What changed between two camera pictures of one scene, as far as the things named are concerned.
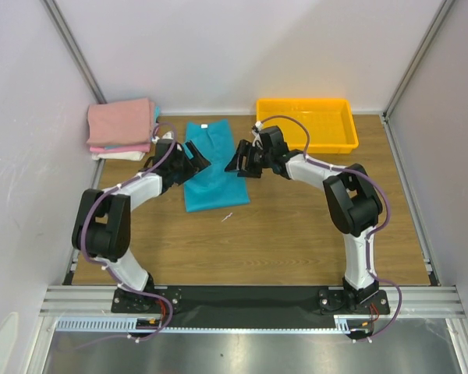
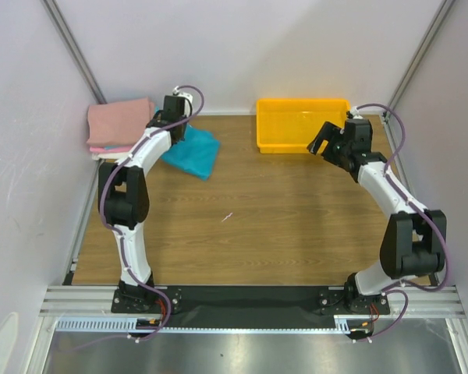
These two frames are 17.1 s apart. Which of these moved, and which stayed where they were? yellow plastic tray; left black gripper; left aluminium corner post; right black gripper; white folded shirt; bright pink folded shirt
Moved: left black gripper; right black gripper
Stayed: white folded shirt; left aluminium corner post; bright pink folded shirt; yellow plastic tray
